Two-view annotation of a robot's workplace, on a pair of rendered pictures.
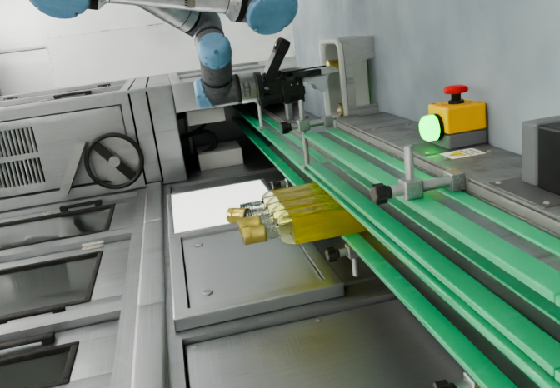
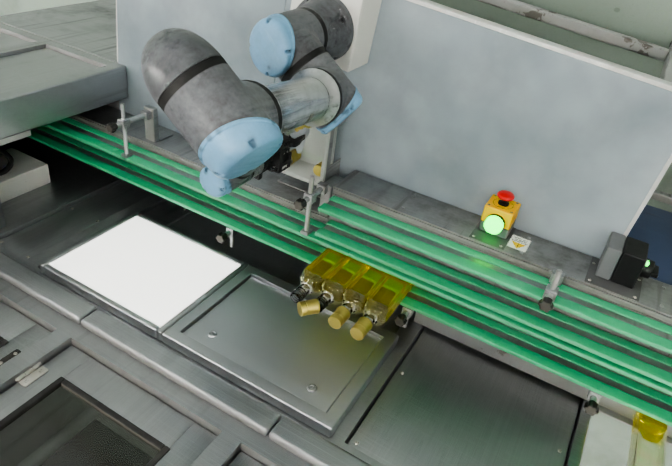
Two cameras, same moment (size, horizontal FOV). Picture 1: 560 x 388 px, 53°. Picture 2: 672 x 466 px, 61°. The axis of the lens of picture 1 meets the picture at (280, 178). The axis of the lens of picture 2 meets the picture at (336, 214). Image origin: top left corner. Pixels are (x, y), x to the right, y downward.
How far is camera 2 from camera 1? 115 cm
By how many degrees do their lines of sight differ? 52
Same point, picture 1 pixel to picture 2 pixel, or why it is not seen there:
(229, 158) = (34, 180)
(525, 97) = (563, 209)
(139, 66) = not seen: outside the picture
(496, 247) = (649, 337)
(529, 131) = (614, 253)
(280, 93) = (272, 163)
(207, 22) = not seen: hidden behind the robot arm
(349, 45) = not seen: hidden behind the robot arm
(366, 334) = (443, 371)
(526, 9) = (582, 162)
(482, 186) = (579, 282)
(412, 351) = (481, 372)
